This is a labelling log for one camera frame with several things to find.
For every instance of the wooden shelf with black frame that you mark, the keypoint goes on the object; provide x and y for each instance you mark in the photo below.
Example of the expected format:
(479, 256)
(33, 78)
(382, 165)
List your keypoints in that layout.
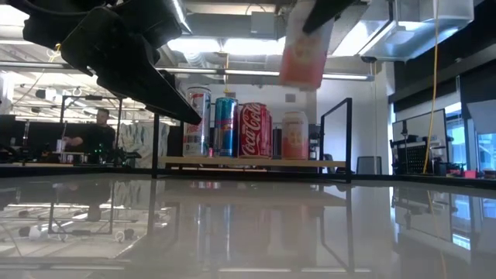
(329, 163)

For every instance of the red cola can white lettering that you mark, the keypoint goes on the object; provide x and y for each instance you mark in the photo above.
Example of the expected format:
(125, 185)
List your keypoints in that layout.
(252, 131)

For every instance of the long white ceiling light bar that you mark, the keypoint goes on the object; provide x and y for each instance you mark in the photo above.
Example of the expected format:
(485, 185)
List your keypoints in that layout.
(248, 72)

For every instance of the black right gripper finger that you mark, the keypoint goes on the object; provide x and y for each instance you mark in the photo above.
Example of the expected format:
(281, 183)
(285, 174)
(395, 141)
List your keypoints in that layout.
(327, 11)

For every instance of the grey waste bin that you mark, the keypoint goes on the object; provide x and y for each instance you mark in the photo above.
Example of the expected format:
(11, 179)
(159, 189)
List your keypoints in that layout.
(369, 166)

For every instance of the pink white sparkling water can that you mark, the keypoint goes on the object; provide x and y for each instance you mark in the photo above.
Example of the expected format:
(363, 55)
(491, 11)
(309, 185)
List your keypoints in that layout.
(295, 139)
(302, 62)

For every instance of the silver blue energy drink can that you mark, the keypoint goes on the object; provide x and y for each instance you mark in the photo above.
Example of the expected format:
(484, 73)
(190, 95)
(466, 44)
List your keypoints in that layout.
(226, 131)

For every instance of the grey board with black frame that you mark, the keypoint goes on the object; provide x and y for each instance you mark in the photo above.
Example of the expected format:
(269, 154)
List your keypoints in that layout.
(418, 124)

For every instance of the person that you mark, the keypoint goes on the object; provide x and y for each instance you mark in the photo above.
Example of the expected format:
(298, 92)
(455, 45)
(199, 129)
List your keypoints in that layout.
(97, 135)

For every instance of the black pegboard rack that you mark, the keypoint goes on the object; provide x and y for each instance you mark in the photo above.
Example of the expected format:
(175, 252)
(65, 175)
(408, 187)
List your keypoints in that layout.
(410, 159)

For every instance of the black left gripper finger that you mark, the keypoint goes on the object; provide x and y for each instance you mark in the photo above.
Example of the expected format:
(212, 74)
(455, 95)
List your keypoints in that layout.
(155, 93)

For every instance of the white slim energy drink can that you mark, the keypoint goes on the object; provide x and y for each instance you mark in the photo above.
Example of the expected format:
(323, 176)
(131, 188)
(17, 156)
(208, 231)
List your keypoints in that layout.
(197, 128)

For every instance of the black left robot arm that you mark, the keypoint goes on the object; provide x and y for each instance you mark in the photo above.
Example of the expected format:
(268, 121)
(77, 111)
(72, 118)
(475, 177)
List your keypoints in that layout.
(46, 23)

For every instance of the small red box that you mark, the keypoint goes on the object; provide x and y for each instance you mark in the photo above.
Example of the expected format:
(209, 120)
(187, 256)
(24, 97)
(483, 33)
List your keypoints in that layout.
(470, 174)

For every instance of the small pink background can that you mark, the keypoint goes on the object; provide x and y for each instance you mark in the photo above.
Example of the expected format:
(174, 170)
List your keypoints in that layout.
(211, 152)

